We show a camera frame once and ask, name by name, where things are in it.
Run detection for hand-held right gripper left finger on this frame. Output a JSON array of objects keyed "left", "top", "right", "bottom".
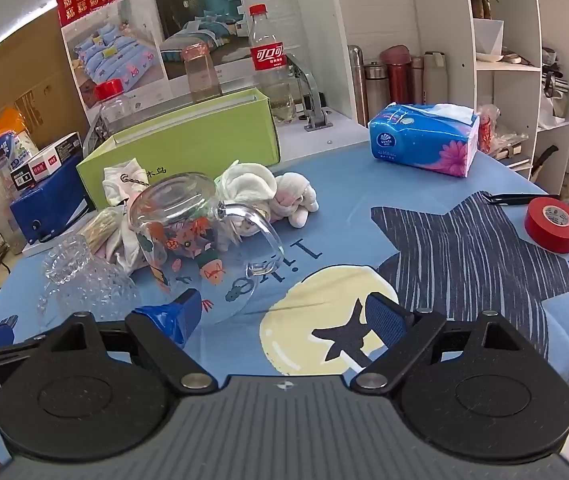
[{"left": 28, "top": 289, "right": 218, "bottom": 394}]

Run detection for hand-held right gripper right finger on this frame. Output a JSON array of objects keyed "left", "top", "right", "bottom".
[{"left": 351, "top": 292, "right": 541, "bottom": 395}]

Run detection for pink white plush toy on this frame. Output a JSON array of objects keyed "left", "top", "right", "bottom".
[{"left": 216, "top": 160, "right": 321, "bottom": 237}]

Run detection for green cardboard box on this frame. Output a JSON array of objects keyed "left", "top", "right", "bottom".
[{"left": 76, "top": 87, "right": 282, "bottom": 212}]

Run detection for printed glass mug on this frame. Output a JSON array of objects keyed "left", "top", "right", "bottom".
[{"left": 128, "top": 172, "right": 286, "bottom": 325}]

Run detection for blue printed tablecloth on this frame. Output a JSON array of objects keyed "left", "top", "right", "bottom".
[{"left": 0, "top": 147, "right": 569, "bottom": 422}]

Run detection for white patterned cloth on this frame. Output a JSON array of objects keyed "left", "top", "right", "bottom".
[{"left": 109, "top": 204, "right": 166, "bottom": 273}]

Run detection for textured clear glass cup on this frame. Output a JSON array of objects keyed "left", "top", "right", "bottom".
[{"left": 37, "top": 234, "right": 141, "bottom": 322}]

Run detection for beige ribbed packet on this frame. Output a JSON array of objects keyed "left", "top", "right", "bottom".
[{"left": 80, "top": 207, "right": 124, "bottom": 256}]

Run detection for white pink sock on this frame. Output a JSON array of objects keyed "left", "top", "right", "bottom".
[{"left": 103, "top": 157, "right": 146, "bottom": 207}]

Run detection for blue metal box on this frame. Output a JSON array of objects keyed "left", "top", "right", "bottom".
[{"left": 10, "top": 154, "right": 98, "bottom": 246}]

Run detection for black tweezers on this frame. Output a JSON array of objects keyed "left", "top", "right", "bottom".
[{"left": 479, "top": 192, "right": 561, "bottom": 206}]

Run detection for blue tissue pack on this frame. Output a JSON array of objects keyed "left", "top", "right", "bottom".
[{"left": 368, "top": 102, "right": 481, "bottom": 179}]

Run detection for red tape roll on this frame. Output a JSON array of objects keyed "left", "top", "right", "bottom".
[{"left": 524, "top": 197, "right": 569, "bottom": 254}]

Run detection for white black carton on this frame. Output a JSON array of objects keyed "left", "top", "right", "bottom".
[{"left": 10, "top": 132, "right": 83, "bottom": 191}]

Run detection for orange blue plastic bag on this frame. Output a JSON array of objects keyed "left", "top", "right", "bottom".
[{"left": 0, "top": 106, "right": 41, "bottom": 162}]

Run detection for red plastic bag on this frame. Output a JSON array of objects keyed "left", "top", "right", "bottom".
[{"left": 477, "top": 104, "right": 501, "bottom": 156}]

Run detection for red lid plastic jar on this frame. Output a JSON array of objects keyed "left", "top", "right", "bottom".
[{"left": 94, "top": 79, "right": 131, "bottom": 137}]

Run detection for steel thermos dark lid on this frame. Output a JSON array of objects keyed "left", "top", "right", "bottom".
[{"left": 364, "top": 61, "right": 391, "bottom": 119}]

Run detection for slim silver thermos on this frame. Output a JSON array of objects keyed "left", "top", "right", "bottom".
[{"left": 347, "top": 44, "right": 369, "bottom": 127}]

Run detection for pink lid glass jar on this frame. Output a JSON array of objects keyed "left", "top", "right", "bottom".
[{"left": 181, "top": 43, "right": 223, "bottom": 104}]

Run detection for red thermos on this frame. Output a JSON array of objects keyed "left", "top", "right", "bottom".
[{"left": 379, "top": 45, "right": 413, "bottom": 107}]

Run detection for beige thermos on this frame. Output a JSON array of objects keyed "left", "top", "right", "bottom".
[{"left": 423, "top": 51, "right": 449, "bottom": 104}]

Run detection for red label plastic bottle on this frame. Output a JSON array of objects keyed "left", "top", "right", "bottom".
[{"left": 248, "top": 3, "right": 298, "bottom": 124}]

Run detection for cardboard sheets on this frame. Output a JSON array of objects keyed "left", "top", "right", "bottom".
[{"left": 0, "top": 5, "right": 91, "bottom": 147}]

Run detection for potted plant white pot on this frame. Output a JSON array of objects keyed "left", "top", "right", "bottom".
[{"left": 462, "top": 0, "right": 518, "bottom": 57}]

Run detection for white shelf unit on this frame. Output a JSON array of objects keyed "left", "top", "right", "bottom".
[{"left": 329, "top": 0, "right": 569, "bottom": 197}]

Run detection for black handled knife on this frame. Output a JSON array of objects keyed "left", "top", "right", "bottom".
[{"left": 531, "top": 144, "right": 560, "bottom": 182}]

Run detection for wall poster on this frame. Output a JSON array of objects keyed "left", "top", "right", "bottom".
[{"left": 49, "top": 0, "right": 245, "bottom": 112}]

